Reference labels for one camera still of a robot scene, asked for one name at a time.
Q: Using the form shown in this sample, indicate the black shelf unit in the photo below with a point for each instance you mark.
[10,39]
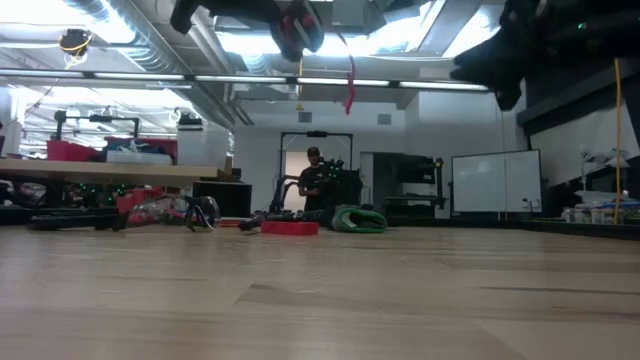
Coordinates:
[400,175]

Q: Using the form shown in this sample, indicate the white whiteboard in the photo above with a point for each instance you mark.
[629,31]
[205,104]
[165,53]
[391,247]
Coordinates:
[495,182]

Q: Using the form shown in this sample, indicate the LED light bar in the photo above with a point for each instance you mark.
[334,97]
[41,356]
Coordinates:
[240,79]

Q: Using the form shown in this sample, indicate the white storage container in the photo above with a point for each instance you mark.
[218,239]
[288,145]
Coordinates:
[205,147]

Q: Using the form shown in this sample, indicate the wooden work table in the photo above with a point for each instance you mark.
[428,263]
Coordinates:
[100,172]

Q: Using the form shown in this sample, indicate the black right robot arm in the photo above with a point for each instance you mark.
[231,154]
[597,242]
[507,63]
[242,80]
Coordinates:
[600,25]

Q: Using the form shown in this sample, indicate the black cabinet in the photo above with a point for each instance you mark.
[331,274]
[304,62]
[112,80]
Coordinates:
[222,199]

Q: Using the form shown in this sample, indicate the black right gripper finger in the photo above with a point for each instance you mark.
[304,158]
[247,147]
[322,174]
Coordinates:
[492,62]
[509,95]

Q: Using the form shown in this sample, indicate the small red storage bin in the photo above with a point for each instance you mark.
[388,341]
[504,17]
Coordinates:
[70,151]

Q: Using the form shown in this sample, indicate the grey work glove green cuff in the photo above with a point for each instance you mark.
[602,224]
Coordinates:
[345,225]

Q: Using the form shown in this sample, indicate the small black angled plug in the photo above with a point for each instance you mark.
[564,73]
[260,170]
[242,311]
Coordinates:
[252,223]

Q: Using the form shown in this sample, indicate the red bit holder block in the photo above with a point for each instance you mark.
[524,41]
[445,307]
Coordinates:
[289,228]

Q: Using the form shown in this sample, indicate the background robot workstation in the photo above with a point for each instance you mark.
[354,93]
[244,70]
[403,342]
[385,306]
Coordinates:
[345,187]

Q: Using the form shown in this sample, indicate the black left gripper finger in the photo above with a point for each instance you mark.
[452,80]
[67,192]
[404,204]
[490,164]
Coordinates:
[240,9]

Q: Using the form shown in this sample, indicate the person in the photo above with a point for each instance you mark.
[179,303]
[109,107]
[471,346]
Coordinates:
[312,182]

